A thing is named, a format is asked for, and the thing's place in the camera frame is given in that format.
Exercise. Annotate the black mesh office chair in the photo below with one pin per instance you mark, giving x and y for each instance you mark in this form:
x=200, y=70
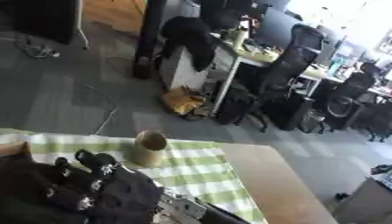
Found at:
x=288, y=67

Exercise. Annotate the dark computer monitor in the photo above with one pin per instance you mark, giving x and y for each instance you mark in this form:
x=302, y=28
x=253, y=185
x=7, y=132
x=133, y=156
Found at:
x=278, y=27

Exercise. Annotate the grey waste bin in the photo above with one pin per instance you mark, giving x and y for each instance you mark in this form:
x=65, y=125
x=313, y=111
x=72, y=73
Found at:
x=311, y=121

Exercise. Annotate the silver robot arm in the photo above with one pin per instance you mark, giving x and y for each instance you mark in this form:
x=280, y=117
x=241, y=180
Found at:
x=189, y=207

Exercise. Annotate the black pillar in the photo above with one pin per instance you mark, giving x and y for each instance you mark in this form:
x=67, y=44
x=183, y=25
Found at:
x=148, y=38

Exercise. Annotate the white stand leg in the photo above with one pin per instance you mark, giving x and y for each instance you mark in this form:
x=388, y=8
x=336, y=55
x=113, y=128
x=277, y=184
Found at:
x=81, y=29

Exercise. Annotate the tan cardboard box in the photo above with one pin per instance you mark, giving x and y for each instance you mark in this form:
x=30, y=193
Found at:
x=13, y=149

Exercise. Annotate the black cabinet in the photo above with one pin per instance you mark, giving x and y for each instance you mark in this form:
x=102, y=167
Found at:
x=35, y=17

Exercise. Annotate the white cabinet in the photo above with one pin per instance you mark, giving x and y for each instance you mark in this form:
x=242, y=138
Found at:
x=178, y=73

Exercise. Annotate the grey cabinet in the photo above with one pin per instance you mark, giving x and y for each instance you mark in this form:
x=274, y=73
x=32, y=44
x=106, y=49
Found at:
x=365, y=201

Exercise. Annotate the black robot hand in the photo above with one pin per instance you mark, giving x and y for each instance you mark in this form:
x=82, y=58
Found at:
x=120, y=192

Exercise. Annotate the yellow bag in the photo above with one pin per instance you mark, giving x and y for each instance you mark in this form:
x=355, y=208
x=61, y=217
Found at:
x=181, y=102

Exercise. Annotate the black jacket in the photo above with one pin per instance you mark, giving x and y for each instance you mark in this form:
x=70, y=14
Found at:
x=191, y=40

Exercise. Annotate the tan cardboard cylinder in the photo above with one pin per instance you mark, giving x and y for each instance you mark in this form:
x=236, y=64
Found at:
x=148, y=153

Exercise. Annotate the wooden panel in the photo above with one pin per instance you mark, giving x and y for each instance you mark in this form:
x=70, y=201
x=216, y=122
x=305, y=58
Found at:
x=115, y=13

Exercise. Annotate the pale bottle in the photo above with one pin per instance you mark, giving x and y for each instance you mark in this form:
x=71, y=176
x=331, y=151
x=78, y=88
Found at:
x=239, y=39

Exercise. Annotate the white office desk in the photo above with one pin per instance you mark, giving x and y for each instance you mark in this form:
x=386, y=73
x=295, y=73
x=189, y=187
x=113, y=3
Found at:
x=230, y=73

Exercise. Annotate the black bag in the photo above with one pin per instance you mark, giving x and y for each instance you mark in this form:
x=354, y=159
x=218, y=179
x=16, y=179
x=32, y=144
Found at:
x=233, y=106

